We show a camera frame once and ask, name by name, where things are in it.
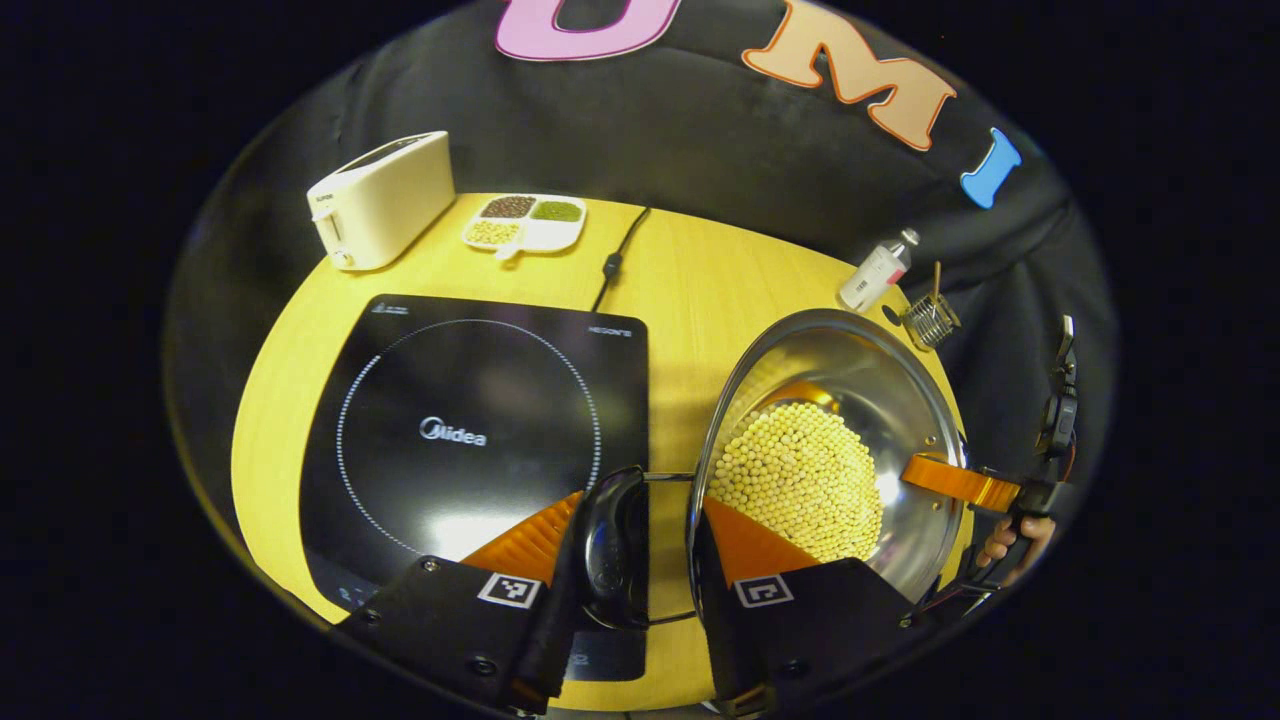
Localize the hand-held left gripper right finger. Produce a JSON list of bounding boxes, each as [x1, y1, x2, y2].
[[690, 495, 926, 719]]

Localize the pile of yellow soybeans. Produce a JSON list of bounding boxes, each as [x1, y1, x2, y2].
[[707, 402, 886, 563]]

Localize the small ribbed glass cup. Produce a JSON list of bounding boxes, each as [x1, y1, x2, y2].
[[900, 293, 962, 351]]

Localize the black induction cooktop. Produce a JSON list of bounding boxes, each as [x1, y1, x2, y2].
[[299, 293, 651, 683]]

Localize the black power cable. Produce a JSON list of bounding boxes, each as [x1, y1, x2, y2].
[[590, 206, 653, 313]]

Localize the white toaster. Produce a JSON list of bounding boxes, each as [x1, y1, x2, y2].
[[306, 130, 457, 272]]

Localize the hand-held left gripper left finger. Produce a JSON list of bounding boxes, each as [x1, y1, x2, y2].
[[330, 490, 601, 716]]

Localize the white divided bean tray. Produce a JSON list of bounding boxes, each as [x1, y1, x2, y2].
[[461, 193, 588, 261]]

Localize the small white plastic bottle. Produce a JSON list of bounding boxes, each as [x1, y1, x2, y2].
[[838, 228, 921, 313]]

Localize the stainless steel pot black handle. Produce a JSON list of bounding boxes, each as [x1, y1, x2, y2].
[[583, 308, 971, 629]]

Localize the black backdrop cloth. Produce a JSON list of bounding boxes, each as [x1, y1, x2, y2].
[[165, 0, 1116, 621]]

